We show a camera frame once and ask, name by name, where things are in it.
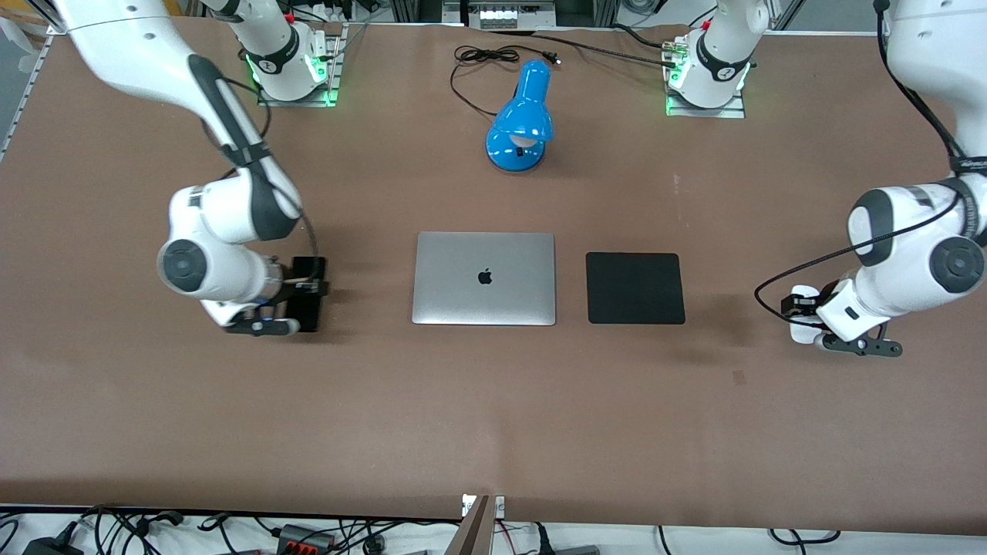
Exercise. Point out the black smartphone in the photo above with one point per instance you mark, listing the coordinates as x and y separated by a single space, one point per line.
311 312

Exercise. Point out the white computer mouse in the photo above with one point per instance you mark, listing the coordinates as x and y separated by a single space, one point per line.
803 331

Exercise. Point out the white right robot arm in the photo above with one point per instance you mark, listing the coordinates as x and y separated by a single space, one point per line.
131 46

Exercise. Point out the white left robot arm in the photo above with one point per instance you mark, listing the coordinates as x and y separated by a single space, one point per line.
902 285

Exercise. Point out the black mouse pad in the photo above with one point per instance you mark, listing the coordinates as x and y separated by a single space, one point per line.
634 289

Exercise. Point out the silver closed laptop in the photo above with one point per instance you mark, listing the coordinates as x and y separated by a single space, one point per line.
483 297

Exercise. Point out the grey box with orange connectors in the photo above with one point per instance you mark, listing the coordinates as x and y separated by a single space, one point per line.
306 537

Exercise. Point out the blue desk lamp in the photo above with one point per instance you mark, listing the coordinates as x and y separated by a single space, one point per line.
523 116

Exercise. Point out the black power adapter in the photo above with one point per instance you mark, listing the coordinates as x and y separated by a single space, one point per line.
54 546

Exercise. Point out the white power strip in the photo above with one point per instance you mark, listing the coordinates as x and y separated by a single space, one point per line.
507 18

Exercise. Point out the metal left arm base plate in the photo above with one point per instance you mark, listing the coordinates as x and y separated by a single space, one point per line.
732 110

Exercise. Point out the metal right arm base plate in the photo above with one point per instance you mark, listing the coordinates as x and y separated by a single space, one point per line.
335 62

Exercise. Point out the wooden camera mount post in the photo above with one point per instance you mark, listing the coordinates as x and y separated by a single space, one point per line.
476 532

